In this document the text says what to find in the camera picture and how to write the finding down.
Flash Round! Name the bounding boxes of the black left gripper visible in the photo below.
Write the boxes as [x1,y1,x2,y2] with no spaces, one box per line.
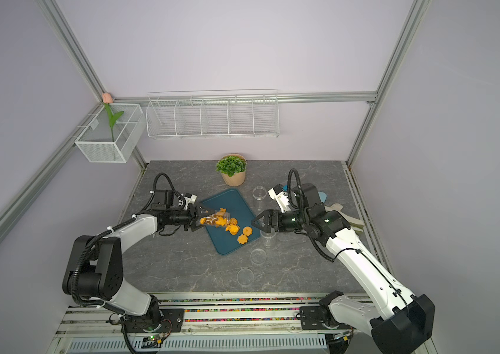
[166,202,214,232]

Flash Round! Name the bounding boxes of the clear cookie jar back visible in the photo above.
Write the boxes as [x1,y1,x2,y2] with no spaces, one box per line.
[261,232,276,248]

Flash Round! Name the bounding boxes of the clear cookie jar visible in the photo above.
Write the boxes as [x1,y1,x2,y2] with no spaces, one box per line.
[261,232,276,248]
[252,186,268,212]
[199,209,231,228]

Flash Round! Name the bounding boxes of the clear cookie jar front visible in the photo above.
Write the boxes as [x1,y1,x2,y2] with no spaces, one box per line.
[199,209,231,228]

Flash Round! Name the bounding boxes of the clear jar lid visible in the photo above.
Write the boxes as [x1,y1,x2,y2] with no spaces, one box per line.
[237,268,255,287]
[251,249,268,266]

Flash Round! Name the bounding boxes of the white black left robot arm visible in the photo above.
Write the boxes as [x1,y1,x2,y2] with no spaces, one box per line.
[62,185,214,333]

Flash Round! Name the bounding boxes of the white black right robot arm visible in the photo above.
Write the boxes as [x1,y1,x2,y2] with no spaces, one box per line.
[251,168,436,353]

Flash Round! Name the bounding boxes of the orange round scalloped cookie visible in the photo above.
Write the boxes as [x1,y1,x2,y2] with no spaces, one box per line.
[242,227,253,236]

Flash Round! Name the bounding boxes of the teal plastic tray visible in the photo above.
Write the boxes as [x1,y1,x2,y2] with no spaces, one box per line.
[201,188,260,255]

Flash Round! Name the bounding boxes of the orange flower shaped cookie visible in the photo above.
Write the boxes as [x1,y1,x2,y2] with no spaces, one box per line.
[237,235,248,244]

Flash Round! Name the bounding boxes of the orange fish shaped cookie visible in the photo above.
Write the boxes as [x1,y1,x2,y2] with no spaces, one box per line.
[225,224,240,235]

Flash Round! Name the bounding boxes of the green plant in pot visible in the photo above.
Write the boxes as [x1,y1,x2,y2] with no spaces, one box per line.
[216,154,247,187]

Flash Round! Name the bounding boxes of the beige gardening glove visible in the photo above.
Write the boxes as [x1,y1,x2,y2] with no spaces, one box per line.
[325,204,366,235]

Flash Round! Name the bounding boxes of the pink artificial tulip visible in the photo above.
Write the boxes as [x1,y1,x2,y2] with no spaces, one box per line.
[102,92,124,142]

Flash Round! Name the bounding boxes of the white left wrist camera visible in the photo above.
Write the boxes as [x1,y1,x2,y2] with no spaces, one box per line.
[178,193,198,209]

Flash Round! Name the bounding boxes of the white wire wall shelf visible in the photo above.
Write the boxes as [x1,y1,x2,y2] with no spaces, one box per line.
[145,89,280,140]

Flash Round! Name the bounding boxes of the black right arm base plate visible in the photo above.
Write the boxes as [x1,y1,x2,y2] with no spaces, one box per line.
[296,306,338,330]

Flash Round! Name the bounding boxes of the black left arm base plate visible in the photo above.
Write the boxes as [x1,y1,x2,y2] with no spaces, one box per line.
[121,308,185,333]

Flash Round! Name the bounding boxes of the white mesh wall basket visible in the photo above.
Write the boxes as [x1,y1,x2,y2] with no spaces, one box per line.
[75,103,147,163]

